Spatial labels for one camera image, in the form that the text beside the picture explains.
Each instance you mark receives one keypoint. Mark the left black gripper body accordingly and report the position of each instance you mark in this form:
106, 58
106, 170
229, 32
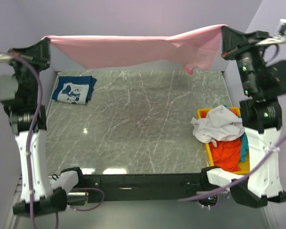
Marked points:
41, 63

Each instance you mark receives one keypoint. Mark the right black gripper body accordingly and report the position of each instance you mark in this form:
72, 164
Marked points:
246, 51

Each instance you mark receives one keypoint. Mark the pink t shirt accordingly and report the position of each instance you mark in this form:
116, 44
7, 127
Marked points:
193, 49

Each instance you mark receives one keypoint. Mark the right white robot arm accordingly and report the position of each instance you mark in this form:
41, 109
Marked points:
262, 119

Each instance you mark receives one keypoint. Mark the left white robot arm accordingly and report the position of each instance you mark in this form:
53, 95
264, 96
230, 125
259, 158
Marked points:
21, 97

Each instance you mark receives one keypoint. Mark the folded blue printed t shirt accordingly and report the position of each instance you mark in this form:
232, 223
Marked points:
74, 89

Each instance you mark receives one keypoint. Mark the white t shirt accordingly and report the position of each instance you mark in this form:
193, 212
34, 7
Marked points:
220, 124

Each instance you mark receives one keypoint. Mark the teal t shirt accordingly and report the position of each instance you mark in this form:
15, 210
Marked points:
244, 141

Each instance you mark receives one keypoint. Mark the orange t shirt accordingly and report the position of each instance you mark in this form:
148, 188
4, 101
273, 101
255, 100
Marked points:
221, 130

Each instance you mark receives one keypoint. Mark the yellow plastic tray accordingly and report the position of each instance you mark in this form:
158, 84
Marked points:
227, 156

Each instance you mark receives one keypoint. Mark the black base beam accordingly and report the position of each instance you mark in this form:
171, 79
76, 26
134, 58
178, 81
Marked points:
141, 187

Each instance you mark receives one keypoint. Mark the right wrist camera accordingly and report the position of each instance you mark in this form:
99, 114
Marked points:
279, 38

